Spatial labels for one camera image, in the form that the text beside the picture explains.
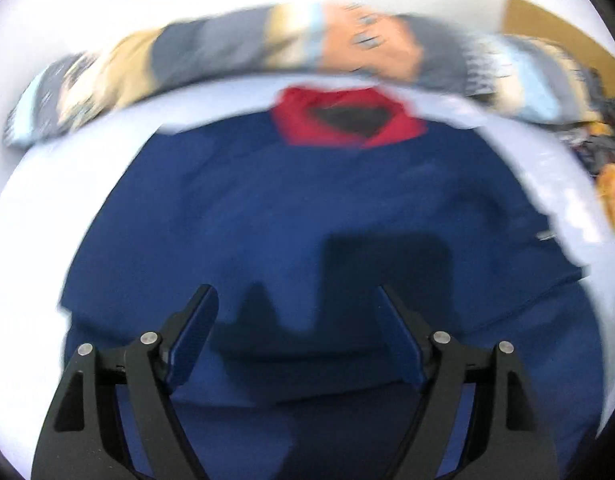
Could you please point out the navy blue work jacket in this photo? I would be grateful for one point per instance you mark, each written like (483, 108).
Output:
(296, 215)

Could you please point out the colourful clothes pile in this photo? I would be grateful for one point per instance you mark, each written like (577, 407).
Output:
(594, 145)

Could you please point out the patchwork long pillow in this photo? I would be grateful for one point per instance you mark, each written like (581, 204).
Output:
(529, 78)

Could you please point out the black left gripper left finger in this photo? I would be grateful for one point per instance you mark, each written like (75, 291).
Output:
(112, 416)

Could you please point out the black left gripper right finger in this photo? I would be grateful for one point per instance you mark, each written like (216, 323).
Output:
(476, 416)

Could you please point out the light blue bed sheet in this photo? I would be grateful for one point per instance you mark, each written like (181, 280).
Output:
(52, 196)

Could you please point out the wooden headboard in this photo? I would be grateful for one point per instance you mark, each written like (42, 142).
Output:
(590, 42)

